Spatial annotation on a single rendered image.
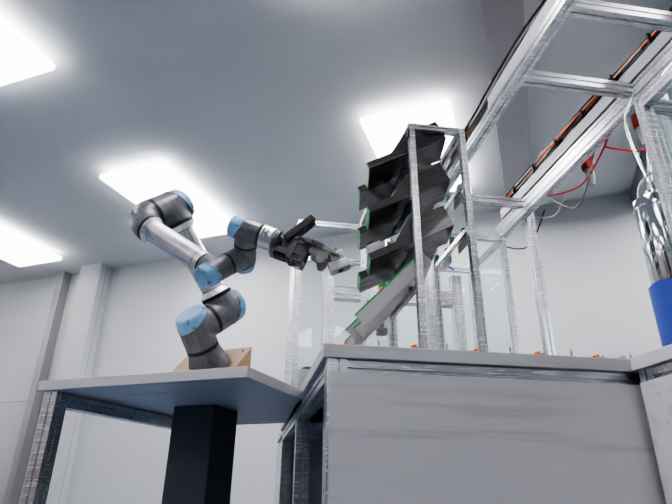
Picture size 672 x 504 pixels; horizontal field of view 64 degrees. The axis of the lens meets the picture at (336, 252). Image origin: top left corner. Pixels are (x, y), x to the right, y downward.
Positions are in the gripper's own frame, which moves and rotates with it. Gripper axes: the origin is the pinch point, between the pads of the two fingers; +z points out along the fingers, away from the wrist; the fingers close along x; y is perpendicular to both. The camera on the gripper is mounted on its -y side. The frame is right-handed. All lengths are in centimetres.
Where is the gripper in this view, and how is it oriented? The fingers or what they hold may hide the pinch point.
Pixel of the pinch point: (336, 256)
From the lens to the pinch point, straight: 165.6
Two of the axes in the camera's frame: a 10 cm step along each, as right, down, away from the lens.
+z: 9.3, 3.3, -1.6
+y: -3.7, 8.5, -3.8
